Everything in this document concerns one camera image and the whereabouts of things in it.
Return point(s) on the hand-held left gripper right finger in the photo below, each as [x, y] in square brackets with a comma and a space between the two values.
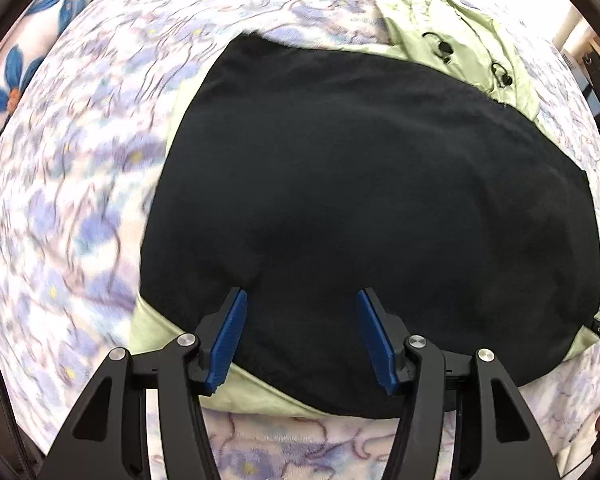
[375, 340]

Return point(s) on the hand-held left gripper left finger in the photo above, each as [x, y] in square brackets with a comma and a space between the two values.
[227, 340]

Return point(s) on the green and black jacket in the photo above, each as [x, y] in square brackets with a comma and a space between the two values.
[355, 185]

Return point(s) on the cat print fleece blanket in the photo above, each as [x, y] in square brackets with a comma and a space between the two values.
[80, 185]

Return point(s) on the blue-flower white pillows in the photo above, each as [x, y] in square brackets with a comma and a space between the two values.
[25, 35]

